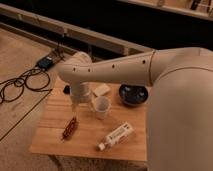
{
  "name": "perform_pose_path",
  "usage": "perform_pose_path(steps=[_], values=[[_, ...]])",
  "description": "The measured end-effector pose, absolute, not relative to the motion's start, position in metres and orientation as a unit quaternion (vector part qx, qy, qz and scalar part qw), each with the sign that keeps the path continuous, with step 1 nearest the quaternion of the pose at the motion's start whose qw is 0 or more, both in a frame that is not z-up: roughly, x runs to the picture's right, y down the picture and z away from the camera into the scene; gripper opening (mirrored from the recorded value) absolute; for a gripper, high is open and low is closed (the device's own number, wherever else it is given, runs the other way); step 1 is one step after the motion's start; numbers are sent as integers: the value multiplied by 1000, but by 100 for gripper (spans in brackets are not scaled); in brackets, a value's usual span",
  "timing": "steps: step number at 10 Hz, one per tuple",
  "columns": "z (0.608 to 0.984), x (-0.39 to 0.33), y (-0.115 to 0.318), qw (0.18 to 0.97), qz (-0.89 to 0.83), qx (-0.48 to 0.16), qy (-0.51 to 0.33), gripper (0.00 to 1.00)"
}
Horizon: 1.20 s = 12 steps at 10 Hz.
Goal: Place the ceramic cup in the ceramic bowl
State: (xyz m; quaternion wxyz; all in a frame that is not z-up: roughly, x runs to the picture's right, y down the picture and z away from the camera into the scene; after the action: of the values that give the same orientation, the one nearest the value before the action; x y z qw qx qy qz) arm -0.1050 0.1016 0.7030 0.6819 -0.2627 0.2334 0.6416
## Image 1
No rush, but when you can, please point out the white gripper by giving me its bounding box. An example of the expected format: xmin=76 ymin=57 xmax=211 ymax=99
xmin=70 ymin=83 xmax=92 ymax=112

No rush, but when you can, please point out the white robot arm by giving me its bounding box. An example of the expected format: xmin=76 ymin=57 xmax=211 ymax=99
xmin=58 ymin=47 xmax=213 ymax=171

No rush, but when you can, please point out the dark ceramic bowl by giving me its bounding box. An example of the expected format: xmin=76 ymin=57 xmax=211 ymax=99
xmin=119 ymin=84 xmax=149 ymax=107

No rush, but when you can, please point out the black rectangular device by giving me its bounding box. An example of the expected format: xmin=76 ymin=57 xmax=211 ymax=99
xmin=63 ymin=85 xmax=70 ymax=94

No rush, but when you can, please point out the white sponge block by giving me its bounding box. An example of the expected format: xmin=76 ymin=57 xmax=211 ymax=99
xmin=93 ymin=84 xmax=110 ymax=96

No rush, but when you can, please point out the wooden table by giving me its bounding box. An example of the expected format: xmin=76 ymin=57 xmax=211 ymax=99
xmin=29 ymin=78 xmax=147 ymax=161

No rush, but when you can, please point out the blue power box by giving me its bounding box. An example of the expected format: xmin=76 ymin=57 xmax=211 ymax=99
xmin=36 ymin=56 xmax=54 ymax=70

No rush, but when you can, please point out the white plastic bottle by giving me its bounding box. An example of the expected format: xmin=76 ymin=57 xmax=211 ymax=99
xmin=97 ymin=122 xmax=134 ymax=151

